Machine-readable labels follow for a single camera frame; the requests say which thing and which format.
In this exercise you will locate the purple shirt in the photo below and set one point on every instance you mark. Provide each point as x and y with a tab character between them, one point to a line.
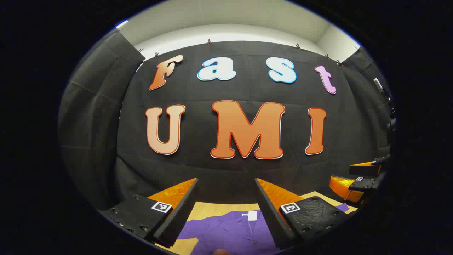
230	233

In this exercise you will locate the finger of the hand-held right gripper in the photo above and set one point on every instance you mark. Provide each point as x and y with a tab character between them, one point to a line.
366	170
362	185

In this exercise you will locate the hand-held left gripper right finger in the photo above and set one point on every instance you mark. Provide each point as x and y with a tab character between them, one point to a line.
272	219

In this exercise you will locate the dark stand with white device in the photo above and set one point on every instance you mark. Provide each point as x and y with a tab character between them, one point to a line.
379	85

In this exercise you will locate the ceiling light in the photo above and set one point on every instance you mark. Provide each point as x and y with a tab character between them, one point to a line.
122	24

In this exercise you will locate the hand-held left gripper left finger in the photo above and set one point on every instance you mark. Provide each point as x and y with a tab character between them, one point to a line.
177	219

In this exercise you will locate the black backdrop cloth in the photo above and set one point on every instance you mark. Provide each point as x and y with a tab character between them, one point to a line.
247	88

